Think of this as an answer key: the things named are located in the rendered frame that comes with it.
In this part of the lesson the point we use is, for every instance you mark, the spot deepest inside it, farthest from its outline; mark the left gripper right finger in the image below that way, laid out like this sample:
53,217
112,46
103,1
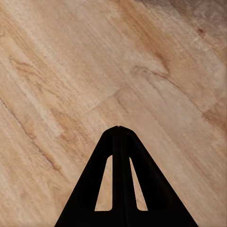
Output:
165,209

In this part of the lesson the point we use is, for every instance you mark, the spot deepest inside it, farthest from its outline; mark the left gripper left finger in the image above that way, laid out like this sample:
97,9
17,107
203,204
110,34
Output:
79,210

